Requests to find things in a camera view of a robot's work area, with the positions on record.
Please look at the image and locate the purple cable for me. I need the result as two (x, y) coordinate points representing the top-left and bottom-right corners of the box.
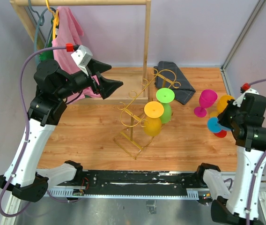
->
(240, 78), (266, 221)
(0, 43), (77, 218)

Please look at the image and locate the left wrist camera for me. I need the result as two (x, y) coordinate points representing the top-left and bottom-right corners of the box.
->
(71, 45), (93, 75)

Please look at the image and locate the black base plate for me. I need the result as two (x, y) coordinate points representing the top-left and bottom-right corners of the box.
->
(56, 170), (208, 195)

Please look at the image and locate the gold wire glass rack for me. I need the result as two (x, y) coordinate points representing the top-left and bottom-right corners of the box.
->
(113, 69), (180, 160)

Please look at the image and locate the green wine glass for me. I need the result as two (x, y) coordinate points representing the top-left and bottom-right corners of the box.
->
(156, 88), (175, 124)

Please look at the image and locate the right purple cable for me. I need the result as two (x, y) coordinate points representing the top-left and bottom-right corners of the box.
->
(240, 78), (266, 221)

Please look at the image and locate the orange wine glass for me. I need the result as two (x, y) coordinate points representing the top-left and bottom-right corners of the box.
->
(144, 101), (164, 136)
(209, 95), (234, 118)

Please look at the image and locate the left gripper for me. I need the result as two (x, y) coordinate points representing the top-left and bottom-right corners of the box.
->
(56, 59), (123, 99)

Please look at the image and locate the green garment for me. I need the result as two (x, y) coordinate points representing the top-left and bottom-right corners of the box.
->
(38, 18), (54, 62)

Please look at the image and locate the pink wine glass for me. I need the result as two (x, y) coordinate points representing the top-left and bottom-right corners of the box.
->
(194, 89), (218, 118)

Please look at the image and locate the yellow hanger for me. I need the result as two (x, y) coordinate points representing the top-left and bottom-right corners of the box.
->
(45, 0), (59, 40)

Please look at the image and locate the blue wine glass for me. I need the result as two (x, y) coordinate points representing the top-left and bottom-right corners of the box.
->
(207, 117), (231, 134)

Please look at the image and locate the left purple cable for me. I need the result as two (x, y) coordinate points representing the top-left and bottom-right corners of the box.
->
(0, 43), (77, 218)

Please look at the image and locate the wooden clothes rack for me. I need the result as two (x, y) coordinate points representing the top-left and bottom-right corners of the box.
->
(10, 0), (151, 105)

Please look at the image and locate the grey folded cloth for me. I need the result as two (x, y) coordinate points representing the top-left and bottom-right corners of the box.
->
(154, 61), (196, 105)

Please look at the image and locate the aluminium frame rail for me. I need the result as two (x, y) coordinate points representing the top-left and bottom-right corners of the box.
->
(0, 161), (263, 225)

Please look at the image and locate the blue-grey hanger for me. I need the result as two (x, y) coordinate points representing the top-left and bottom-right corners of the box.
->
(28, 0), (48, 65)

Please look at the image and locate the red wine glass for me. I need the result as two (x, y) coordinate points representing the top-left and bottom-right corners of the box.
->
(214, 130), (227, 138)

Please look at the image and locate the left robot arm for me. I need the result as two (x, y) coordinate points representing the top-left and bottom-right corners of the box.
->
(0, 59), (123, 203)

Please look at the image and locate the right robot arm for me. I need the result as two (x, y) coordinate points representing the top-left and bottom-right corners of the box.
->
(195, 89), (266, 225)

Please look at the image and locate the pink garment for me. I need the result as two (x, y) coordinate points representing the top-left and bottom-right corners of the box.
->
(52, 6), (105, 104)

